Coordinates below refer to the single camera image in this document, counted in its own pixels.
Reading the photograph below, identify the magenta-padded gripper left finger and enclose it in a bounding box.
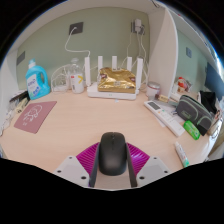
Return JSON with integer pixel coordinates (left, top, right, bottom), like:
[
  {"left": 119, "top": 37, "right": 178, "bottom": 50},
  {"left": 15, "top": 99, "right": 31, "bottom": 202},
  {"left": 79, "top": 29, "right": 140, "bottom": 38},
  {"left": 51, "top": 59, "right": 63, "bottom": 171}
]
[{"left": 53, "top": 142, "right": 101, "bottom": 188}]

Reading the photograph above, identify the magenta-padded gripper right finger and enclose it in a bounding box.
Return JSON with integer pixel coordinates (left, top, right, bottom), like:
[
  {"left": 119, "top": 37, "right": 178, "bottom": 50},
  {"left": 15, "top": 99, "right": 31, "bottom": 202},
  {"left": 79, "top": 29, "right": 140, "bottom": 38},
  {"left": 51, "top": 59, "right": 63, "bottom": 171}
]
[{"left": 124, "top": 143, "right": 173, "bottom": 188}]

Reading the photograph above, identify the black computer mouse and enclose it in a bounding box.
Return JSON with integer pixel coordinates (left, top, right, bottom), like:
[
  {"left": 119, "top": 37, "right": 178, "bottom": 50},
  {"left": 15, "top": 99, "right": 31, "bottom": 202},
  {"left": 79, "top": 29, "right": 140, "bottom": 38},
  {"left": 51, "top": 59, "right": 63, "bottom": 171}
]
[{"left": 98, "top": 131, "right": 129, "bottom": 177}]

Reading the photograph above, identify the pink printed mouse pad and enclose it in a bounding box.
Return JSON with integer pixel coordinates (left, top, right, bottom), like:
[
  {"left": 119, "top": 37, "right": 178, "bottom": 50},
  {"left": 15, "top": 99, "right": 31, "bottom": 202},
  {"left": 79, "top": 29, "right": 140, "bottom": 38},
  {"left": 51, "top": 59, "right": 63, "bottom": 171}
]
[{"left": 13, "top": 100, "right": 58, "bottom": 135}]

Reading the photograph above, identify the white tube green cap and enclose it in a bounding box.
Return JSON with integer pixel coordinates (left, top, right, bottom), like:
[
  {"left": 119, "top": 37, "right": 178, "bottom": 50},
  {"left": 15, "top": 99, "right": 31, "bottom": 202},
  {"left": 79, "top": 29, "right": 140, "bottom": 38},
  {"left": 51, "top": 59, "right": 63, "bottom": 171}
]
[{"left": 173, "top": 141, "right": 190, "bottom": 168}]

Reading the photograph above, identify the white remote control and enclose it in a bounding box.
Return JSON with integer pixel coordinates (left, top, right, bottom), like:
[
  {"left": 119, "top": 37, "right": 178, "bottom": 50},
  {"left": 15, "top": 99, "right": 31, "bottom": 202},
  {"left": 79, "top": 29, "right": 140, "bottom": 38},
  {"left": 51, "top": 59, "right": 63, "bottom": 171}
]
[{"left": 143, "top": 100, "right": 186, "bottom": 138}]

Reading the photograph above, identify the white router with antennas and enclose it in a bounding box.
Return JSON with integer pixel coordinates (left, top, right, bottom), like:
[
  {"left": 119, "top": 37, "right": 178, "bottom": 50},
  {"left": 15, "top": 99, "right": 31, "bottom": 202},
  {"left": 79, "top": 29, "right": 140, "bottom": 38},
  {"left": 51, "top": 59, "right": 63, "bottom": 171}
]
[{"left": 83, "top": 55, "right": 145, "bottom": 101}]

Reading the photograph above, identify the small white jar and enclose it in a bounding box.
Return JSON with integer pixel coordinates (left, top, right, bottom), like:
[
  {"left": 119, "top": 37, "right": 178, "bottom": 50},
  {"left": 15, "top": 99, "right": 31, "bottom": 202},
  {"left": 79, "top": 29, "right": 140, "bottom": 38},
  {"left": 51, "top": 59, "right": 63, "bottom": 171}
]
[{"left": 145, "top": 81, "right": 162, "bottom": 99}]

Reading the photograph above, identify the grey zipped pouch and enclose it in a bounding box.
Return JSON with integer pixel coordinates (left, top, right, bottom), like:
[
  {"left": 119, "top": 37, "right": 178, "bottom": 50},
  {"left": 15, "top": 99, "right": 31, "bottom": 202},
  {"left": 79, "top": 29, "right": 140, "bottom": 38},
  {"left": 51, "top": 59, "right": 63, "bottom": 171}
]
[{"left": 175, "top": 94, "right": 214, "bottom": 136}]

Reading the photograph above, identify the white power strip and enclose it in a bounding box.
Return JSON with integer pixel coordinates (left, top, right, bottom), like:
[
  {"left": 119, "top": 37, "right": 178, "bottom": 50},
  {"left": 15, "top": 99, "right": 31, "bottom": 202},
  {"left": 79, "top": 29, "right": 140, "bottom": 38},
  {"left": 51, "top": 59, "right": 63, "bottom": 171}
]
[{"left": 51, "top": 84, "right": 69, "bottom": 93}]

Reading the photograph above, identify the clear plastic bottle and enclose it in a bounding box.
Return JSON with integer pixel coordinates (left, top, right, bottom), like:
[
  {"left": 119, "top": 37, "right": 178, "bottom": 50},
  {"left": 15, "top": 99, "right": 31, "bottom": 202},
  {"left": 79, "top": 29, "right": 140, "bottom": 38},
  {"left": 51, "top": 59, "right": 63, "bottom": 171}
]
[{"left": 69, "top": 57, "right": 85, "bottom": 94}]

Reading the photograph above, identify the gold foil bag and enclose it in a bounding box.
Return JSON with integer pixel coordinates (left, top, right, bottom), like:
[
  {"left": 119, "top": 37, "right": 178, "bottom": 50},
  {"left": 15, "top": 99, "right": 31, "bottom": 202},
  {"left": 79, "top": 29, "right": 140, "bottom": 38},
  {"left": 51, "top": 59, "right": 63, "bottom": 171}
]
[{"left": 97, "top": 66, "right": 137, "bottom": 95}]

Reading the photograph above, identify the cream small box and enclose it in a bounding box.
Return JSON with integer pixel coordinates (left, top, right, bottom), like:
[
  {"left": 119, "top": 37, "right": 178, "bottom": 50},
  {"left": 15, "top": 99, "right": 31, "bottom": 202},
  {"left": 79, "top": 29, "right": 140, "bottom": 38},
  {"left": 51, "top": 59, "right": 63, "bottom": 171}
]
[{"left": 14, "top": 98, "right": 30, "bottom": 114}]

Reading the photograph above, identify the stack of booklets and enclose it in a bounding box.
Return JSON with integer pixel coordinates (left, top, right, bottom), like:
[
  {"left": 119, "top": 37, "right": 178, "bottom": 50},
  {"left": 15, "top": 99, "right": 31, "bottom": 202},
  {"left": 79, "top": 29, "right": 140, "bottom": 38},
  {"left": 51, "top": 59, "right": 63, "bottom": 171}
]
[{"left": 9, "top": 89, "right": 30, "bottom": 104}]

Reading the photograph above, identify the blue detergent bottle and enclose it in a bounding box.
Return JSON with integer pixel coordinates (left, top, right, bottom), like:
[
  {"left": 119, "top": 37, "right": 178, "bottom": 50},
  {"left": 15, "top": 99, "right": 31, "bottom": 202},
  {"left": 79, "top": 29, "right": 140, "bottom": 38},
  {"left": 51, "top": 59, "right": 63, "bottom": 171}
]
[{"left": 25, "top": 59, "right": 51, "bottom": 101}]

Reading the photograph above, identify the black bag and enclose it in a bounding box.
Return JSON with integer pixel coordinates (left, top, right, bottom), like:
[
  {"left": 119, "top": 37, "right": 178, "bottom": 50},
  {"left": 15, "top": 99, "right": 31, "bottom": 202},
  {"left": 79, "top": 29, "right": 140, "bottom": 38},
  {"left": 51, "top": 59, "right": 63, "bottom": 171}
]
[{"left": 199, "top": 90, "right": 218, "bottom": 114}]

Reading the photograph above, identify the black monitor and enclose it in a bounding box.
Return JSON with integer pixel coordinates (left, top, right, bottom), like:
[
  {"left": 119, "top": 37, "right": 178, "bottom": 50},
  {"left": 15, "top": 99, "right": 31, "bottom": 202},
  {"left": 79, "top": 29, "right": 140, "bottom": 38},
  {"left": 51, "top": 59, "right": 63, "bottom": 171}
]
[{"left": 204, "top": 62, "right": 224, "bottom": 101}]

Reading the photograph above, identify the coiled white cable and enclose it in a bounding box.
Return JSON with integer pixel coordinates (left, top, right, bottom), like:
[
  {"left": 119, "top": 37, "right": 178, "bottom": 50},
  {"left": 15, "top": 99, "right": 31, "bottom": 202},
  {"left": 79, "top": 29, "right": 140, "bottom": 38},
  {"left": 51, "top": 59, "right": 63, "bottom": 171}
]
[{"left": 50, "top": 63, "right": 73, "bottom": 91}]

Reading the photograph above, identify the small grey wall plate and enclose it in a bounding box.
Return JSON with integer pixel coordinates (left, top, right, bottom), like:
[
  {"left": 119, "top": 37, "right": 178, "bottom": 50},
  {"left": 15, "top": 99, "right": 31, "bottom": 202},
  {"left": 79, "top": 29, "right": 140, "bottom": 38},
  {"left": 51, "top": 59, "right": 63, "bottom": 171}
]
[{"left": 185, "top": 46, "right": 193, "bottom": 59}]

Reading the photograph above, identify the white wall socket cable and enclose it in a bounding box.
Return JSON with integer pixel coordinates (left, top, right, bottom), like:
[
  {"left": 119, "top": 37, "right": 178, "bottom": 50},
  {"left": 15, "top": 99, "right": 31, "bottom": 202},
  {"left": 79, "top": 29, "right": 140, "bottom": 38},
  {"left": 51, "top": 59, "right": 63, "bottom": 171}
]
[{"left": 64, "top": 31, "right": 92, "bottom": 58}]

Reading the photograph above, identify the grey wall socket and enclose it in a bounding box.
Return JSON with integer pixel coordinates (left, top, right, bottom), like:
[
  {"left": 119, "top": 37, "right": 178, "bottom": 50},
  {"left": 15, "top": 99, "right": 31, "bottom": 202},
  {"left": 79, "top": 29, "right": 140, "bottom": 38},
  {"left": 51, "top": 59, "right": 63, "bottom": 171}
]
[{"left": 68, "top": 21, "right": 85, "bottom": 36}]

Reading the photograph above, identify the white plug-in wall adapter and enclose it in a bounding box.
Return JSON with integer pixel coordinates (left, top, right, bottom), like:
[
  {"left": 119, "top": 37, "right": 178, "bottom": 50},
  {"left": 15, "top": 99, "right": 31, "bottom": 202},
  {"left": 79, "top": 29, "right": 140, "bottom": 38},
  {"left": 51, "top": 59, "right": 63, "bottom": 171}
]
[{"left": 133, "top": 18, "right": 146, "bottom": 35}]

